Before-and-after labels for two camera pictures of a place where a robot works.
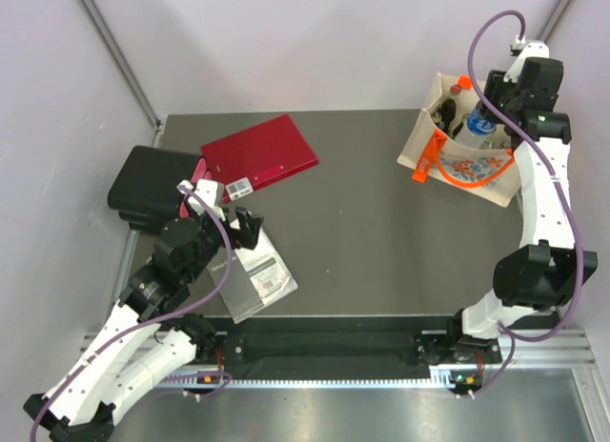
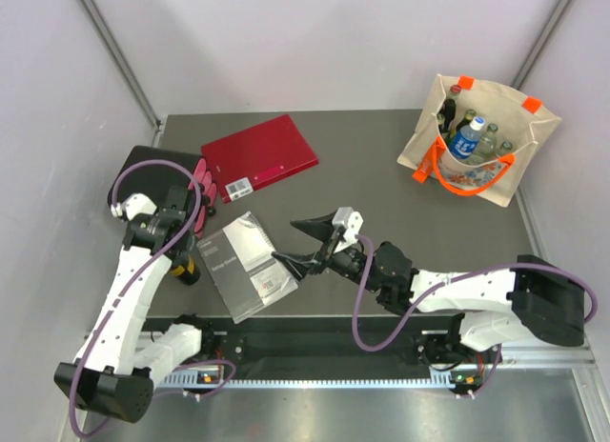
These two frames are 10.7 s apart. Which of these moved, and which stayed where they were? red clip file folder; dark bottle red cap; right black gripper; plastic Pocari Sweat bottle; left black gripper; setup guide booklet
Moved: plastic Pocari Sweat bottle; left black gripper; right black gripper
Stayed: dark bottle red cap; setup guide booklet; red clip file folder
